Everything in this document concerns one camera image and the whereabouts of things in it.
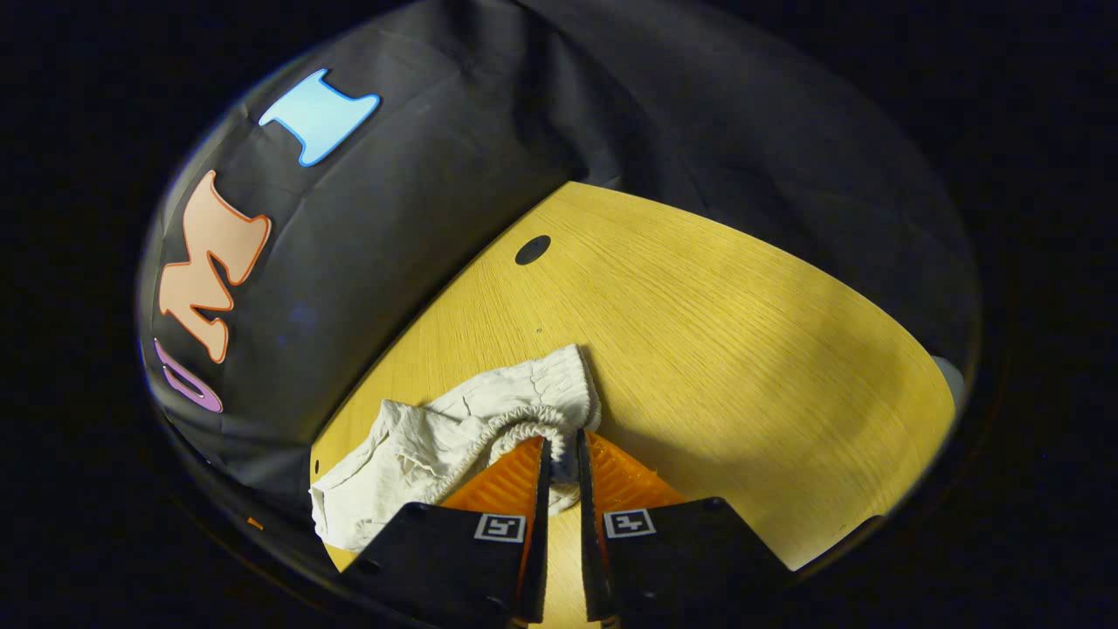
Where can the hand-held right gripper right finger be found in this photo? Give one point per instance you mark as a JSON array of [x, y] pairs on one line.
[[587, 524]]

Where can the black backdrop cloth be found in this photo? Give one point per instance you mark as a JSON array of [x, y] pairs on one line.
[[454, 175]]

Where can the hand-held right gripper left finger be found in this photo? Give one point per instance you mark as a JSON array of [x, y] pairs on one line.
[[537, 524]]

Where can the white jeans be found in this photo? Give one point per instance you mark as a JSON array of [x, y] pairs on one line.
[[437, 437]]

